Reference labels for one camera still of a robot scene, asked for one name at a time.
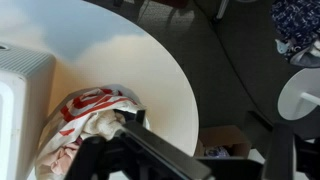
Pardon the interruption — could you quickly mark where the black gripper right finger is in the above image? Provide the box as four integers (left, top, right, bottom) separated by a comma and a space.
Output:
263, 122, 295, 180

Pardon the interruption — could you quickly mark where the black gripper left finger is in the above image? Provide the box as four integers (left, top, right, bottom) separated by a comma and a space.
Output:
120, 109, 214, 180

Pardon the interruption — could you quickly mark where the pink cloth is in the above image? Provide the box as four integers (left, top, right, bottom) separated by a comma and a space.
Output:
42, 142, 82, 176

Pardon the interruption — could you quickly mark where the brown cardboard box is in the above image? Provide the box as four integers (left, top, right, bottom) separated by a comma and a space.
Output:
194, 124, 253, 158

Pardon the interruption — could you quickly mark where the white plastic storage box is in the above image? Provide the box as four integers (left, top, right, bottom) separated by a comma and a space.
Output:
0, 42, 56, 180

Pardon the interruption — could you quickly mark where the small round white base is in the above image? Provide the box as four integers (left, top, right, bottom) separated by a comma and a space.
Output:
277, 67, 320, 122

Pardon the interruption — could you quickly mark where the red white striped cloth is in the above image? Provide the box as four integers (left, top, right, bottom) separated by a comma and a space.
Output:
34, 84, 152, 180

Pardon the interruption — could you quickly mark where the blue patterned fabric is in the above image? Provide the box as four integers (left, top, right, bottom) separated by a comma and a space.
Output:
269, 0, 320, 68

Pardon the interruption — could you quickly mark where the thin black floor cable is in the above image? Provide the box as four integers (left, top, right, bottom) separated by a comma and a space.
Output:
193, 0, 268, 118

